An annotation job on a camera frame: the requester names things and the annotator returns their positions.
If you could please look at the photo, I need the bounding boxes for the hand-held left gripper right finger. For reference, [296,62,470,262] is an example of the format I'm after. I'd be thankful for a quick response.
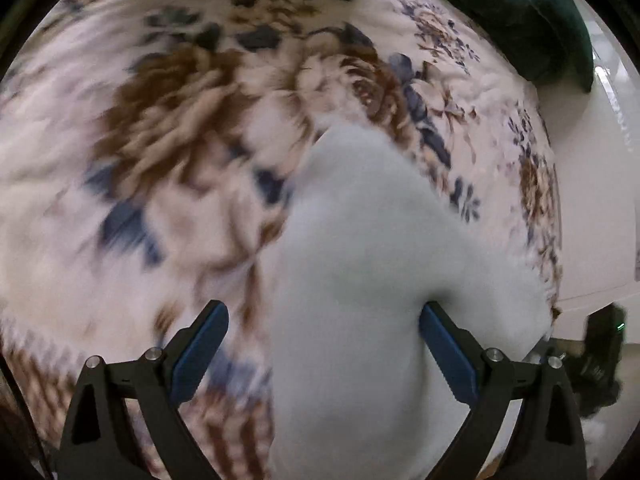
[417,301,588,480]

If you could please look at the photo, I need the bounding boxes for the white bed frame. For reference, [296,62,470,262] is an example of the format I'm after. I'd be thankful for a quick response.
[537,0,640,348]

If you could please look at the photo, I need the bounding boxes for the dark green pillow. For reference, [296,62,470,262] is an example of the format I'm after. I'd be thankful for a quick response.
[400,0,597,93]

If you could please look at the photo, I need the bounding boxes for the floral printed blanket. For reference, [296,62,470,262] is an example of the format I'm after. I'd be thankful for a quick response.
[0,0,566,461]

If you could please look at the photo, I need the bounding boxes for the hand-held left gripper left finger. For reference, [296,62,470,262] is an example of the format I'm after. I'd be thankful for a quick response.
[55,300,231,480]

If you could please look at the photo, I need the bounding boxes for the white pants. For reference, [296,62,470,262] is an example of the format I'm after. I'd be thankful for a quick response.
[270,122,561,480]

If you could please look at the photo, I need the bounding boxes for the brown white checkered blanket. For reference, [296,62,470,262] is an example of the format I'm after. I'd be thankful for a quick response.
[0,330,276,480]

